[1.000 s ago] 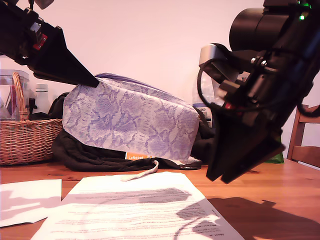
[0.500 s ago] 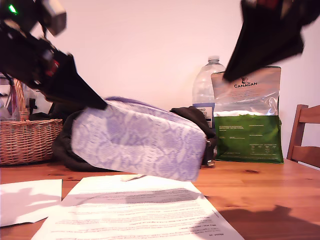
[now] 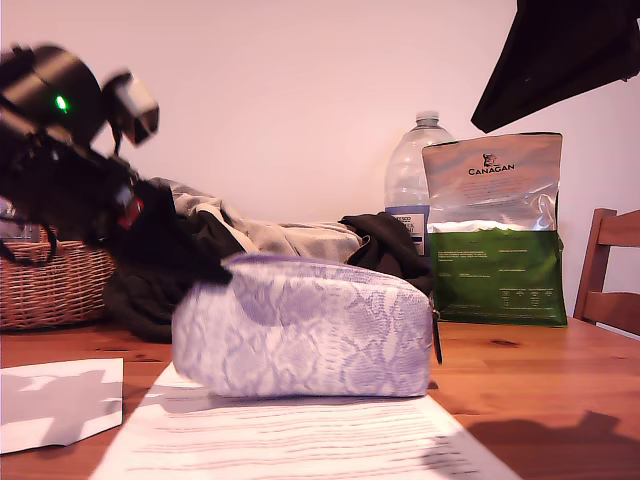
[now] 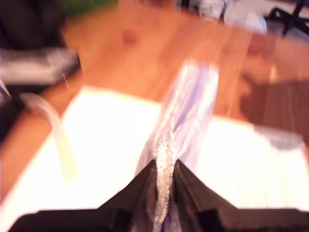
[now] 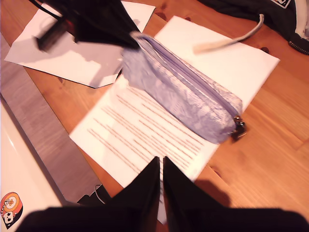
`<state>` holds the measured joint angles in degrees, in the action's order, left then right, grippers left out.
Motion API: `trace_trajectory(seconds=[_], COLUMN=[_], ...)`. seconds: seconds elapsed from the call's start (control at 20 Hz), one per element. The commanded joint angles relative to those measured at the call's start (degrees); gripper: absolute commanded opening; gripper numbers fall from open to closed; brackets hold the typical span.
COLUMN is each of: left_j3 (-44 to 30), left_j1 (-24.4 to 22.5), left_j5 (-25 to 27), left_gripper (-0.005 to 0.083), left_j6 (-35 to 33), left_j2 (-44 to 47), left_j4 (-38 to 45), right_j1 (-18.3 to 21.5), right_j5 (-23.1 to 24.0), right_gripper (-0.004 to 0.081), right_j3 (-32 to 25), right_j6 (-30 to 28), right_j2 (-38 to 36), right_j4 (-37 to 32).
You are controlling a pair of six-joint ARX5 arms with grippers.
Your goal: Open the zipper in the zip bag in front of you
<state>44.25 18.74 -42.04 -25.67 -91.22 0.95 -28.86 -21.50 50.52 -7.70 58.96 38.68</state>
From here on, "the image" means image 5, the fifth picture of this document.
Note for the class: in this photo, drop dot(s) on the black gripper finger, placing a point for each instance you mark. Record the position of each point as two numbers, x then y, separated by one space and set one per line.
96 26
142 198
120 19
183 200

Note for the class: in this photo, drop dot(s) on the black zipper pull tab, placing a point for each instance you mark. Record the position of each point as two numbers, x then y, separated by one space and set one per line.
239 129

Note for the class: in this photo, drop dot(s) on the purple lace zip bag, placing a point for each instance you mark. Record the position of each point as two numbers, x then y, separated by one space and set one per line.
183 96

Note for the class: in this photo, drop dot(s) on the blank white envelope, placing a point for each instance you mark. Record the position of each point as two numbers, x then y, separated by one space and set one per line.
60 62

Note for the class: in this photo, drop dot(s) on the printed white paper sheet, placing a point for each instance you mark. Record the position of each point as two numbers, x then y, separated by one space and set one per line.
135 125

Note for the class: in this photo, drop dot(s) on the black jacket grey lining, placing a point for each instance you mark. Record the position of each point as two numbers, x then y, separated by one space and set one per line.
241 7

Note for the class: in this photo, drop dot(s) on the LeRobot mascot sticker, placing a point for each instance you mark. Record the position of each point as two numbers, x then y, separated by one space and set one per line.
10 207

